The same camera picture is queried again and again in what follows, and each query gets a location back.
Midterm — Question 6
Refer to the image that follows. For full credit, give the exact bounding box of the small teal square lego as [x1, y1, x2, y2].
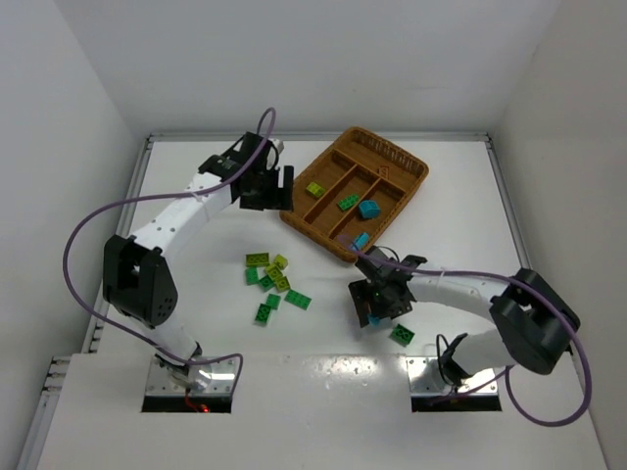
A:
[368, 316, 383, 328]

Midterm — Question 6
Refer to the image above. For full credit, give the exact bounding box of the lime 2x3 lego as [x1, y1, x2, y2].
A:
[306, 182, 325, 199]

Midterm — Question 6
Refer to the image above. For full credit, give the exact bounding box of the green 2x4 plate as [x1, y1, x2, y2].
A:
[337, 194, 360, 212]

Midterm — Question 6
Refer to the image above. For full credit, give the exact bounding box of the small lime lego top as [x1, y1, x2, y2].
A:
[272, 255, 288, 270]

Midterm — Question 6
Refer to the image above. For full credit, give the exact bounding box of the teal frog picture lego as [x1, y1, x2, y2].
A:
[359, 200, 381, 219]

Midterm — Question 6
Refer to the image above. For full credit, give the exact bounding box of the teal 2x4 lego brick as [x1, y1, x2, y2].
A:
[351, 232, 369, 251]

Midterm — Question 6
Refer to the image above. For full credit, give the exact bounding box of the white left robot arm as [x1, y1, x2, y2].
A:
[103, 132, 294, 388]

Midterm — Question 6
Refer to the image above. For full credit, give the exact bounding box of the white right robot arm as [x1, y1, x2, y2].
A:
[348, 246, 581, 387]

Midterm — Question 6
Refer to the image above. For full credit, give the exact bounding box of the green lego near right base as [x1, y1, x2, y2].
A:
[390, 324, 414, 347]

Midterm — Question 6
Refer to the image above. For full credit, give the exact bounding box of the green 2x4 flat lego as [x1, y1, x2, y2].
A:
[285, 290, 312, 310]

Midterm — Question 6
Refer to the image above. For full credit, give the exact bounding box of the lime green 2x4 lego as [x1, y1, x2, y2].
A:
[245, 253, 270, 267]

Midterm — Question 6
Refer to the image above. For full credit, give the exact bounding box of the lime lego tilted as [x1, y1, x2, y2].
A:
[265, 263, 284, 282]

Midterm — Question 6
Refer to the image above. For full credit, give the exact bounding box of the lime square lego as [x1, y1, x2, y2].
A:
[275, 276, 291, 292]

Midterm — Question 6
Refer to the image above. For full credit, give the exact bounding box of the brown wicker divided basket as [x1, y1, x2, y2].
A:
[280, 126, 429, 263]

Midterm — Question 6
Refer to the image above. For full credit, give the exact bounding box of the green square lego left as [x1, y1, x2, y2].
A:
[244, 266, 259, 285]

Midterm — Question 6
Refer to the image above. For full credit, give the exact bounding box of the green square lego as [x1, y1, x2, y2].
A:
[244, 266, 259, 285]
[265, 294, 281, 309]

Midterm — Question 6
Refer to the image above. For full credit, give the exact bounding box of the small green lego middle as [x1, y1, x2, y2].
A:
[259, 276, 274, 292]

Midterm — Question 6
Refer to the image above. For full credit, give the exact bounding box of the green square lego lower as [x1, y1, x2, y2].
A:
[265, 294, 281, 309]

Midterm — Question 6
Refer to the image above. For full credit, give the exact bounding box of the green lego upside down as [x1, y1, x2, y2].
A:
[254, 304, 272, 326]

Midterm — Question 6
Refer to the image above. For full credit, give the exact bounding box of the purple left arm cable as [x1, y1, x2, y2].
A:
[63, 107, 276, 388]

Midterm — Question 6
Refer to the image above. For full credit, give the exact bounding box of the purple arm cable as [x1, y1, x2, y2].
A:
[63, 107, 276, 388]
[336, 233, 593, 428]

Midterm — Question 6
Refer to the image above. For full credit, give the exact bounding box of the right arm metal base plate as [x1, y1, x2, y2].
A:
[406, 355, 499, 400]

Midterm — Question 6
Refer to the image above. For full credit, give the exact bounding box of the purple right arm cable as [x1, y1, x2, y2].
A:
[336, 233, 593, 428]

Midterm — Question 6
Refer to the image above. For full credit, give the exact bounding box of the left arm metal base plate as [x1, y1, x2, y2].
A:
[145, 356, 238, 398]

